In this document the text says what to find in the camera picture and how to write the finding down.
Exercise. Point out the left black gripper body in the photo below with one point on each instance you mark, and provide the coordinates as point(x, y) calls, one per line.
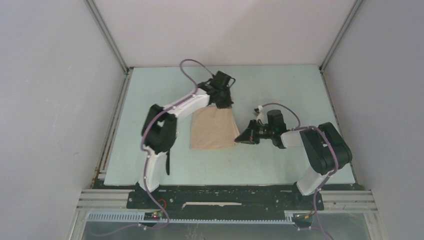
point(223, 92)

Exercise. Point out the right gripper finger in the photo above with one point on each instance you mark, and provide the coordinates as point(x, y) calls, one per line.
point(251, 132)
point(250, 141)

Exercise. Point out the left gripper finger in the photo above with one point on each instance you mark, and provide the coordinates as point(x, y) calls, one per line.
point(221, 104)
point(228, 102)

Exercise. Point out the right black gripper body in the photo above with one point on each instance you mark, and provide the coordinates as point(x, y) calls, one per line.
point(265, 132)

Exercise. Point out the beige cloth napkin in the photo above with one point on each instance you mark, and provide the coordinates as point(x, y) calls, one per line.
point(213, 129)

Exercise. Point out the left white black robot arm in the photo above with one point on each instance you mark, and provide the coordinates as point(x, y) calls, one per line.
point(159, 131)

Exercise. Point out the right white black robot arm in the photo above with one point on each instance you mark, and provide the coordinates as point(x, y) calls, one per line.
point(326, 150)

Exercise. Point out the black knife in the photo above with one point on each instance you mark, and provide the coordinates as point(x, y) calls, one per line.
point(167, 163)

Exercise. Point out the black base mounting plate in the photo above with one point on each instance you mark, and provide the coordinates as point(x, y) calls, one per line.
point(225, 202)

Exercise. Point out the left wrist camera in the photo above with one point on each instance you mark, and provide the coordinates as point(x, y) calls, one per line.
point(223, 78)

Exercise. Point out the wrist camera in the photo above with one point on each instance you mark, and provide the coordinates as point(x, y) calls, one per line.
point(223, 78)
point(275, 119)

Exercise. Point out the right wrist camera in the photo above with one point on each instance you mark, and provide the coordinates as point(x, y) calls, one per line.
point(275, 119)

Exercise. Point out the aluminium frame rail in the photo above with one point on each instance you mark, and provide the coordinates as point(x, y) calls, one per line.
point(334, 201)

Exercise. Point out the white slotted cable duct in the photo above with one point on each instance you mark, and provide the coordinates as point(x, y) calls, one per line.
point(139, 217)

